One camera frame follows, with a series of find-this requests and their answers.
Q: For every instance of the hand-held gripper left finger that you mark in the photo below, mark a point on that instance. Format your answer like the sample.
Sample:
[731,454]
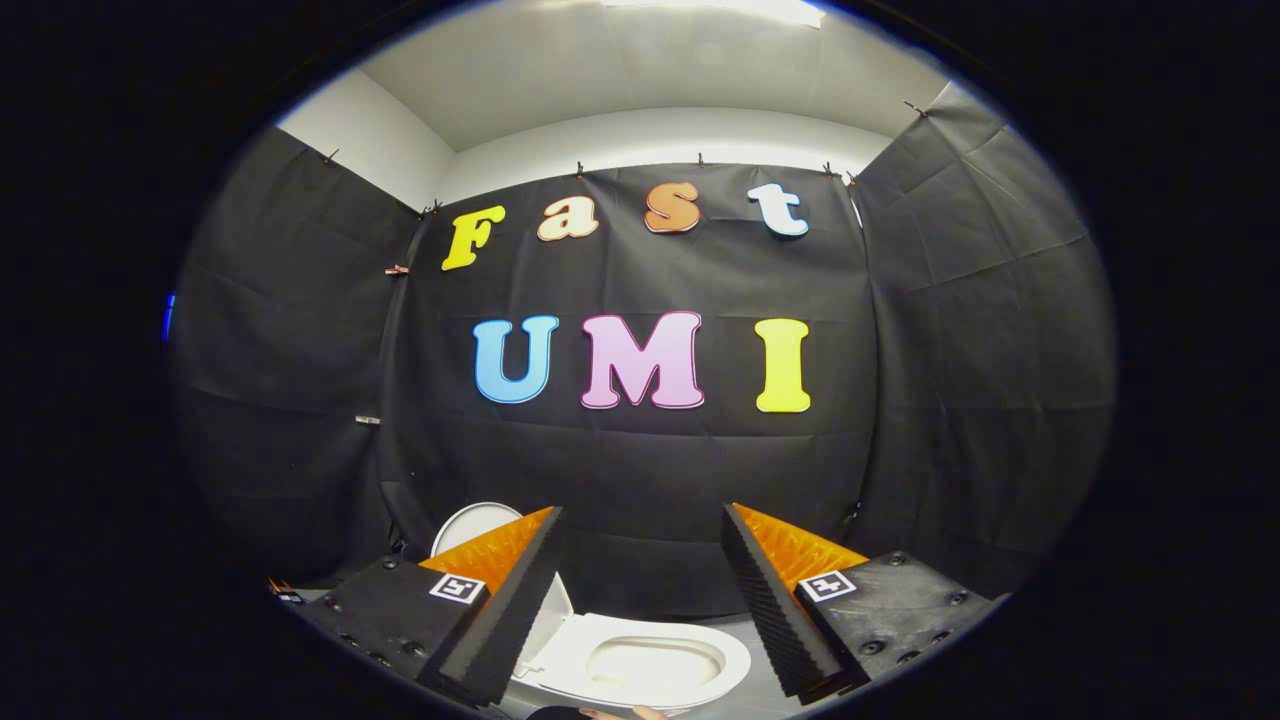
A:
[515,610]

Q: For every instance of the black backdrop cloth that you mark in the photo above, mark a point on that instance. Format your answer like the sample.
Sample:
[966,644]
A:
[640,470]

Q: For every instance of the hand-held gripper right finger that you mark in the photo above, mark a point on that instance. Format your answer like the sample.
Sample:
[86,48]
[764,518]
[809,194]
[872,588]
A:
[770,610]

